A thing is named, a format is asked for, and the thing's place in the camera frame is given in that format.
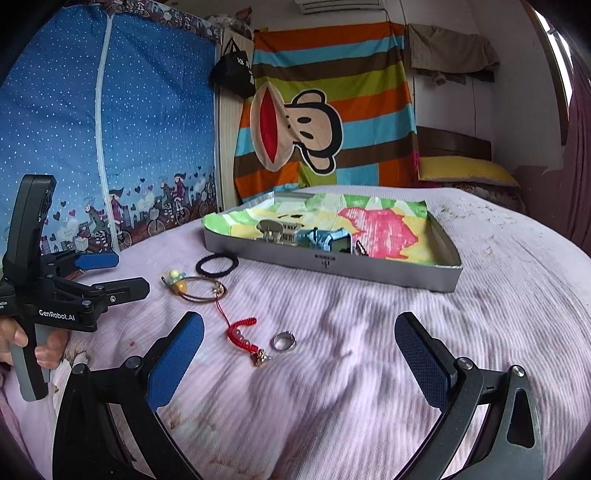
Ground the brown hair tie with charms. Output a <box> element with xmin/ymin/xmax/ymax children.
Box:
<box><xmin>160</xmin><ymin>269</ymin><xmax>229</xmax><ymax>304</ymax></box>

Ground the beige hair claw clip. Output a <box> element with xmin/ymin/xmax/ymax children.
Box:
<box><xmin>256</xmin><ymin>219</ymin><xmax>304</xmax><ymax>245</ymax></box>

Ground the red beaded bracelet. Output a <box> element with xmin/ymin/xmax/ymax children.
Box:
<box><xmin>214</xmin><ymin>297</ymin><xmax>274</xmax><ymax>369</ymax></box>

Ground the light blue wrist watch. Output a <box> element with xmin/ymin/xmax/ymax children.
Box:
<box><xmin>294</xmin><ymin>228</ymin><xmax>353</xmax><ymax>254</ymax></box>

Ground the black alligator hair clip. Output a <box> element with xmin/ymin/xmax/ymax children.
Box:
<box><xmin>352</xmin><ymin>240</ymin><xmax>369</xmax><ymax>257</ymax></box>

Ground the person's left hand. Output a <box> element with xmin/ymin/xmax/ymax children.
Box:
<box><xmin>0</xmin><ymin>317</ymin><xmax>70</xmax><ymax>370</ymax></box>

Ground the blue fabric wardrobe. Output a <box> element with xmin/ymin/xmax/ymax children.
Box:
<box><xmin>1</xmin><ymin>1</ymin><xmax>221</xmax><ymax>253</ymax></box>

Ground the pink bed sheet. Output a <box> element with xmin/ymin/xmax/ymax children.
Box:
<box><xmin>0</xmin><ymin>184</ymin><xmax>591</xmax><ymax>480</ymax></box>

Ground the black hanging bag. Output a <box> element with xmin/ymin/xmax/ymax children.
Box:
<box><xmin>208</xmin><ymin>38</ymin><xmax>256</xmax><ymax>100</ymax></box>

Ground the grey metal tray box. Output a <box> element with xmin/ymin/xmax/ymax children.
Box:
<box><xmin>204</xmin><ymin>191</ymin><xmax>463</xmax><ymax>293</ymax></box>

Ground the colourful cartoon paper liner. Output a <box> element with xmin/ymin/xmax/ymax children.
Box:
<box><xmin>202</xmin><ymin>193</ymin><xmax>458</xmax><ymax>266</ymax></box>

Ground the pink window curtain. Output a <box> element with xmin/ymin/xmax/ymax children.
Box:
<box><xmin>556</xmin><ymin>53</ymin><xmax>591</xmax><ymax>255</ymax></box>

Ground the striped monkey cartoon blanket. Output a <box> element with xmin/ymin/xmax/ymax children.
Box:
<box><xmin>233</xmin><ymin>21</ymin><xmax>419</xmax><ymax>201</ymax></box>

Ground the yellow pillow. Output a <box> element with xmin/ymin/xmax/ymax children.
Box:
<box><xmin>418</xmin><ymin>156</ymin><xmax>519</xmax><ymax>187</ymax></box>

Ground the dark wooden headboard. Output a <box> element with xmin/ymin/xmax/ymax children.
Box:
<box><xmin>417</xmin><ymin>126</ymin><xmax>493</xmax><ymax>161</ymax></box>

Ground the white air conditioner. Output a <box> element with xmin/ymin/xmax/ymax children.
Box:
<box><xmin>294</xmin><ymin>0</ymin><xmax>385</xmax><ymax>14</ymax></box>

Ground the olive hanging cloth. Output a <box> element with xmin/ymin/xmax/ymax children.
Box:
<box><xmin>408</xmin><ymin>24</ymin><xmax>501</xmax><ymax>85</ymax></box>

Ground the black hair tie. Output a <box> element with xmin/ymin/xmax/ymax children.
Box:
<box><xmin>194</xmin><ymin>251</ymin><xmax>240</xmax><ymax>279</ymax></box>

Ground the silver ring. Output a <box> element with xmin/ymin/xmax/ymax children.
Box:
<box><xmin>269</xmin><ymin>330</ymin><xmax>298</xmax><ymax>353</ymax></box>

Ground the window with wooden frame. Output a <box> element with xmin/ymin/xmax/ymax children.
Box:
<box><xmin>523</xmin><ymin>1</ymin><xmax>573</xmax><ymax>146</ymax></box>

